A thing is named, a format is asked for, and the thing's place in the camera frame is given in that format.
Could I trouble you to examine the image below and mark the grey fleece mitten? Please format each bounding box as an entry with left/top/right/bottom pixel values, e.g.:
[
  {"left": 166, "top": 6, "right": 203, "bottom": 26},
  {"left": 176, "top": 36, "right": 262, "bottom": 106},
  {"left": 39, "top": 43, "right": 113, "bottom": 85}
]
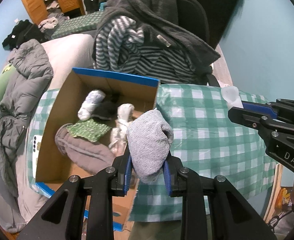
[{"left": 54, "top": 124, "right": 115, "bottom": 175}]

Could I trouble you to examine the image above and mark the light grey knit sock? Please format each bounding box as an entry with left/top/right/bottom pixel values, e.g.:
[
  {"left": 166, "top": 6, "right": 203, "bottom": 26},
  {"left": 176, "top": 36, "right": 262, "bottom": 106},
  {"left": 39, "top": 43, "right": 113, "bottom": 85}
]
[{"left": 127, "top": 109, "right": 174, "bottom": 184}]

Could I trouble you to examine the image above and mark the green checkered tablecloth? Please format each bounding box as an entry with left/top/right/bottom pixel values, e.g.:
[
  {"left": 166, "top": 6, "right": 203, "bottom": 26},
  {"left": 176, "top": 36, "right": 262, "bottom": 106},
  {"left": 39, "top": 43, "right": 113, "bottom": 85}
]
[{"left": 27, "top": 84, "right": 276, "bottom": 222}]

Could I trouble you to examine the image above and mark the green sparkly knit cloth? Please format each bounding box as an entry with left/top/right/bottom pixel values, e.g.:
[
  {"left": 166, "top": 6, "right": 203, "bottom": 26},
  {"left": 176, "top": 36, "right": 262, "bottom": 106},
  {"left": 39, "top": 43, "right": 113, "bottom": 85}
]
[{"left": 66, "top": 119, "right": 111, "bottom": 142}]

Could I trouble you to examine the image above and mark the black rolled sock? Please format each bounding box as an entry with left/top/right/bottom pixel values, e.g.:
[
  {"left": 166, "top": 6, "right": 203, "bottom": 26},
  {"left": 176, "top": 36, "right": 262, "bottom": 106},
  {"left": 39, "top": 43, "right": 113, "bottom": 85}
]
[{"left": 91, "top": 93, "right": 120, "bottom": 120}]

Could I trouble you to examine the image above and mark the white crumpled sock bundle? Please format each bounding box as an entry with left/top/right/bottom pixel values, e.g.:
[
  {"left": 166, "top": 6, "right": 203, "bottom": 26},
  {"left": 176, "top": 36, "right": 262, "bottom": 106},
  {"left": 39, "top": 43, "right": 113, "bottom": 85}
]
[{"left": 78, "top": 89, "right": 106, "bottom": 121}]

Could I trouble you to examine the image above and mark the white phone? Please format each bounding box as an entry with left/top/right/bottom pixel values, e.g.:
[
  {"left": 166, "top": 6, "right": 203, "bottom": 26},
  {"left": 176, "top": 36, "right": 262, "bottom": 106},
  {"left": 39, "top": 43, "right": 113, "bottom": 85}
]
[{"left": 32, "top": 135, "right": 43, "bottom": 178}]

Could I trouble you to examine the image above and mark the black office chair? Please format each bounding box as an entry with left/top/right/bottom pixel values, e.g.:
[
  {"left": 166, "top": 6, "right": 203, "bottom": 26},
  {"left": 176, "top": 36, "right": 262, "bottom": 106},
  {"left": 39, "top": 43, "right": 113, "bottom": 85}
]
[{"left": 177, "top": 0, "right": 220, "bottom": 87}]

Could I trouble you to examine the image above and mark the striped grey sweater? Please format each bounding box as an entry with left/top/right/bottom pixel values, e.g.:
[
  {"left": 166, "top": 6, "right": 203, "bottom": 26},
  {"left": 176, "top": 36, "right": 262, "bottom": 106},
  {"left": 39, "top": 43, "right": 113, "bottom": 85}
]
[{"left": 94, "top": 16, "right": 199, "bottom": 83}]

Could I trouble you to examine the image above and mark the grey puffer jacket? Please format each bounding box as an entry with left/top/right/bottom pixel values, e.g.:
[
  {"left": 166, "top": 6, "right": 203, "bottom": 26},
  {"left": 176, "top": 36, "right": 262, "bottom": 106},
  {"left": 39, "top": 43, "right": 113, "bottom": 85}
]
[{"left": 0, "top": 39, "right": 54, "bottom": 197}]

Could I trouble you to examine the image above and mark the dark grey fleece robe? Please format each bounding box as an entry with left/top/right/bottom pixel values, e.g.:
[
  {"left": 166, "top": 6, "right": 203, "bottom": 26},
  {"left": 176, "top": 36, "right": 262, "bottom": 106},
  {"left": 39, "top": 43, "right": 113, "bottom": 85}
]
[{"left": 92, "top": 0, "right": 220, "bottom": 73}]

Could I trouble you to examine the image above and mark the green checkered cushion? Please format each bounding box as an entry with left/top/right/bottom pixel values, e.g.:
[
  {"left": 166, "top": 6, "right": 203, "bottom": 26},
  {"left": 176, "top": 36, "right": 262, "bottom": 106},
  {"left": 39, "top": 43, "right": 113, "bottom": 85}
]
[{"left": 51, "top": 11, "right": 104, "bottom": 39}]

